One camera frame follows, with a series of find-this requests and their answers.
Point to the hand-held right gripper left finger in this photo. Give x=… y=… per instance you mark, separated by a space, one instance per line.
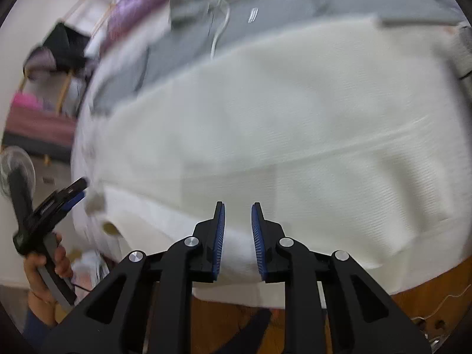
x=219 y=241

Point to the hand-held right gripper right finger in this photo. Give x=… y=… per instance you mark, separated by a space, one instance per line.
x=258 y=243

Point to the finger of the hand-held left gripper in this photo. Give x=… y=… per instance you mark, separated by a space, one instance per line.
x=73 y=202
x=73 y=186

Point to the large grey hooded sweatshirt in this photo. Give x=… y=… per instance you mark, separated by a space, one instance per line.
x=258 y=18

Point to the person's left forearm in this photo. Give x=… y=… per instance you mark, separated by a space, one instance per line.
x=37 y=319

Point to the person's left hand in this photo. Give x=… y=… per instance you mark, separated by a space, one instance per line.
x=38 y=274

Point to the standing electric fan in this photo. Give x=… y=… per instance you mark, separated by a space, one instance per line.
x=13 y=171

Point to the dark red mat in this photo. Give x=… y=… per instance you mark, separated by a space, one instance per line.
x=40 y=132

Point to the white bed cover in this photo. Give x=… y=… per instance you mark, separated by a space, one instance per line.
x=280 y=155

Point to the pink cloth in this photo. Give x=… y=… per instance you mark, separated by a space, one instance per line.
x=24 y=101

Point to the purple cloth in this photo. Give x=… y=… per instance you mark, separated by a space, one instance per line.
x=136 y=3

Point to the wooden rack frame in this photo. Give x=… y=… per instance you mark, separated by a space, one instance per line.
x=79 y=18

